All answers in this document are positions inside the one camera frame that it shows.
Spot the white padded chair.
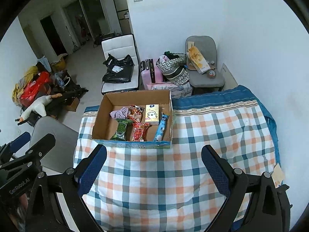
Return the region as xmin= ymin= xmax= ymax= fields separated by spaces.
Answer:
xmin=101 ymin=34 xmax=140 ymax=95

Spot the blue white tube packet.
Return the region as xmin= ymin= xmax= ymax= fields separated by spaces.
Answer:
xmin=154 ymin=112 xmax=171 ymax=142

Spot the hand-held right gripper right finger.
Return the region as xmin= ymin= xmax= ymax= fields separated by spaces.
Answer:
xmin=201 ymin=145 xmax=291 ymax=232

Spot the yellow box on chair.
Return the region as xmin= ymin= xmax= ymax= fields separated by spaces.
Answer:
xmin=186 ymin=46 xmax=210 ymax=74

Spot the red plastic bag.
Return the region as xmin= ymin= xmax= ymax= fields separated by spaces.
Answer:
xmin=20 ymin=72 xmax=51 ymax=101

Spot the yellow cloth bundle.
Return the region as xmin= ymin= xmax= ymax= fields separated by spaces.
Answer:
xmin=13 ymin=66 xmax=39 ymax=105

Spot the black white patterned tote bag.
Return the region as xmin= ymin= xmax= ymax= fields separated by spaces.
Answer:
xmin=156 ymin=51 xmax=191 ymax=85

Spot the grey plastic chair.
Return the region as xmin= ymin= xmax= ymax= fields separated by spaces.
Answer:
xmin=28 ymin=116 xmax=80 ymax=174

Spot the small brown cardboard box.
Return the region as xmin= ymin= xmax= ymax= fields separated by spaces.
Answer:
xmin=66 ymin=97 xmax=81 ymax=112

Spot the purple cloth scrunchie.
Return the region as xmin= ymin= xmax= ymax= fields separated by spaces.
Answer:
xmin=110 ymin=106 xmax=132 ymax=119

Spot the panda print snack packet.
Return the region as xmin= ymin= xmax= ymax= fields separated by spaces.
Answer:
xmin=127 ymin=105 xmax=145 ymax=124

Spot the red snack packet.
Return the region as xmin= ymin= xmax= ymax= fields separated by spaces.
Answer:
xmin=130 ymin=122 xmax=150 ymax=142

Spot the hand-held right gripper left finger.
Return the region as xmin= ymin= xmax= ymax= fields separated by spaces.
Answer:
xmin=26 ymin=144 xmax=107 ymax=232

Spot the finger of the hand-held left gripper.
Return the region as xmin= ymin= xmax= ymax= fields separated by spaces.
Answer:
xmin=0 ymin=134 xmax=56 ymax=182
xmin=0 ymin=132 xmax=31 ymax=163

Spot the white board against wall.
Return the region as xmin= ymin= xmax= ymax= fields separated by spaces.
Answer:
xmin=221 ymin=63 xmax=239 ymax=91

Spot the pink suitcase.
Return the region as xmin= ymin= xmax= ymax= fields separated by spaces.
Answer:
xmin=140 ymin=58 xmax=165 ymax=90

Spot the yellow open carton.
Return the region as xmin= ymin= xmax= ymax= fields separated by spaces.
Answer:
xmin=49 ymin=53 xmax=69 ymax=72

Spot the checked blanket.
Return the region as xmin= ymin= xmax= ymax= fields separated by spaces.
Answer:
xmin=73 ymin=85 xmax=282 ymax=232

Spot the black plastic bag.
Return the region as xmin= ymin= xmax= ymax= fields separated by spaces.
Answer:
xmin=102 ymin=53 xmax=135 ymax=84

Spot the grey padded chair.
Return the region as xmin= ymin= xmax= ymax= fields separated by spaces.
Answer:
xmin=185 ymin=36 xmax=225 ymax=95

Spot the green snack packet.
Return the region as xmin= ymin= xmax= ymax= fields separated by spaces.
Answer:
xmin=110 ymin=118 xmax=131 ymax=141

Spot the beige paper tag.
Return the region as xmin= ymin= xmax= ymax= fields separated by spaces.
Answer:
xmin=272 ymin=163 xmax=285 ymax=188

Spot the yellow tissue pack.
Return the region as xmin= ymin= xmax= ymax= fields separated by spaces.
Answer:
xmin=145 ymin=104 xmax=160 ymax=125

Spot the white goose plush toy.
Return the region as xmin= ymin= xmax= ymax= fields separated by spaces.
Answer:
xmin=20 ymin=94 xmax=63 ymax=123

